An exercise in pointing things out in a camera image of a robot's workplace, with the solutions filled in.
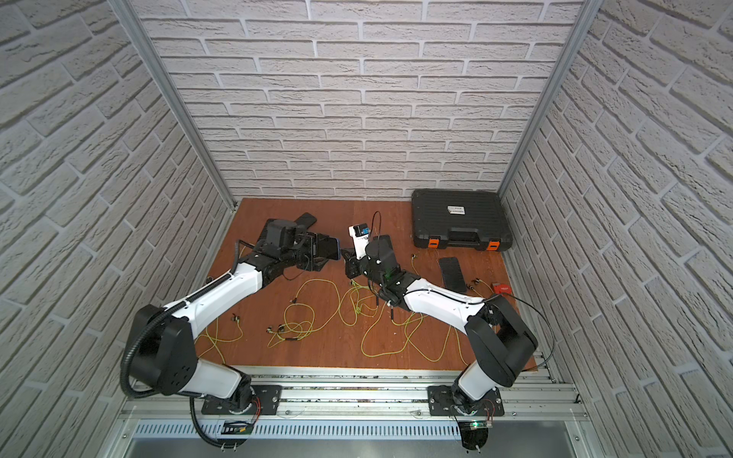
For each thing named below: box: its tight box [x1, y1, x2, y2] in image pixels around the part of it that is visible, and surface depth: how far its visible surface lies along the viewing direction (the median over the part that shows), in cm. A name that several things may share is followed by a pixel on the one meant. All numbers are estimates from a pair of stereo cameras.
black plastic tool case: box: [411, 188, 513, 252], surface depth 106 cm
